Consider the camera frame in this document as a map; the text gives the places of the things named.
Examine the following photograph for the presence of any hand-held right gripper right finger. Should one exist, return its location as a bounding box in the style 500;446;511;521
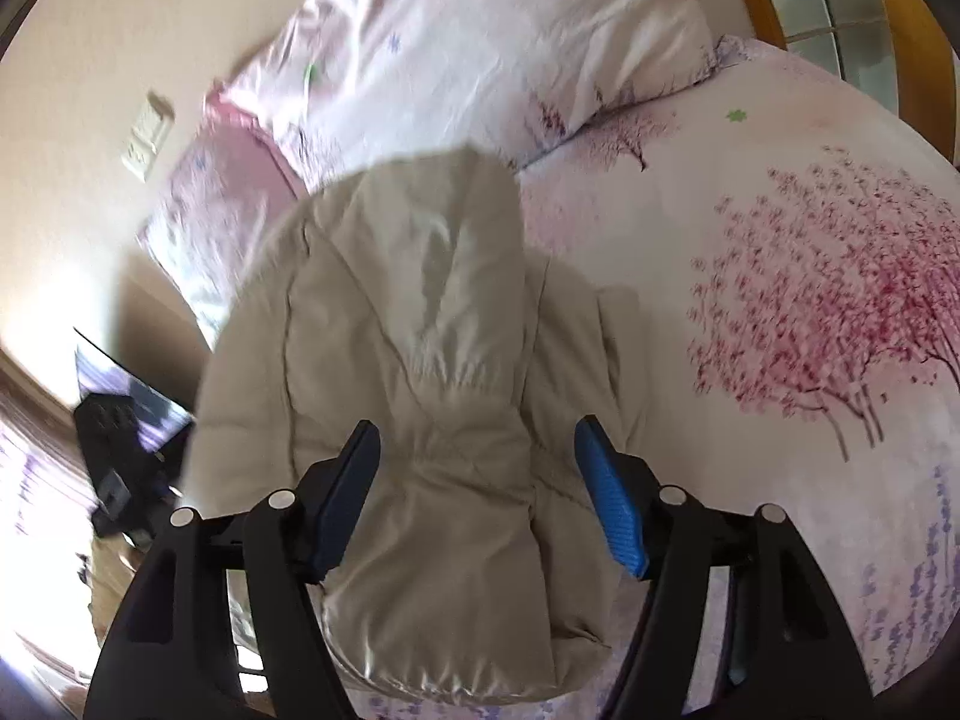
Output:
574;416;875;720

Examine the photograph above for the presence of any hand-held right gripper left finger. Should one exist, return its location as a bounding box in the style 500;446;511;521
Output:
82;420;382;720

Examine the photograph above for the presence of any beige puffer jacket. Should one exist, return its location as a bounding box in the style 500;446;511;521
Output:
184;142;652;707

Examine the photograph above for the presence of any pink tree print bed sheet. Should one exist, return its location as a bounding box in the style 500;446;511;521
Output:
225;34;960;720

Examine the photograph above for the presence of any large lavender print pillow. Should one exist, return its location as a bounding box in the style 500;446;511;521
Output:
137;85;310;342

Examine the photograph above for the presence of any pink tree print pillow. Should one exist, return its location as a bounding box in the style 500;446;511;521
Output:
223;0;717;170

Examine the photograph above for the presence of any white wall switch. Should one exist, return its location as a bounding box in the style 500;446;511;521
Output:
120;90;178;182

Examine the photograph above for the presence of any wooden frame with glass panel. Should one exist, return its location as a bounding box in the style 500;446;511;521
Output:
716;0;960;170

